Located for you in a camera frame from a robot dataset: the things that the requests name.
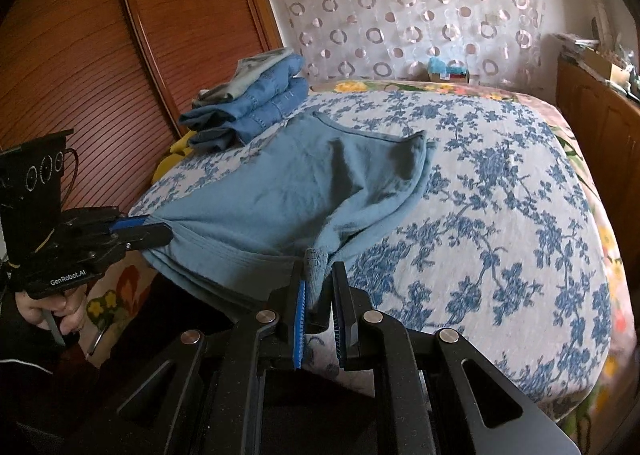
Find wooden side cabinet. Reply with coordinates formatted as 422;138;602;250
554;56;640;188

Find folded grey pants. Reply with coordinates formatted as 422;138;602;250
194;48;297;109

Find wooden slatted wardrobe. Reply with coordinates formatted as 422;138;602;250
0;0;284;188

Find stack of papers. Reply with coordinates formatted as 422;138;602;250
552;32;602;57

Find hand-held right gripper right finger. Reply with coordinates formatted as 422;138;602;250
331;262;592;455

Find blue plastic bag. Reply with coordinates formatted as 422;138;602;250
427;56;463;76

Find person's left hand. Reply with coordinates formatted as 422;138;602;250
14;284;88;337

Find open cardboard box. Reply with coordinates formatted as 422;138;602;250
581;49;632;85

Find circle pattern sheer curtain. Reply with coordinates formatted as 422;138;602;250
256;0;549;87

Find bed with floral sheet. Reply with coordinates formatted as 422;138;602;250
84;78;629;442

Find small cardboard box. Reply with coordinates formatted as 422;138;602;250
428;66;472;84

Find yellow plush toy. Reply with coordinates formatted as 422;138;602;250
151;130;199;184

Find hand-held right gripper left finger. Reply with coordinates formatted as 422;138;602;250
70;260;308;455

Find blue-grey short pants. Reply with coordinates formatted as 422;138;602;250
141;112;437;332

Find blue floral white blanket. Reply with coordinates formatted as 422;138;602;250
127;86;614;422

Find folded blue jeans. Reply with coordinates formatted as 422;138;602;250
178;55;309;154

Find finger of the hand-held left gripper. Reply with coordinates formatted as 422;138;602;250
119;223;174;252
107;216;154;232

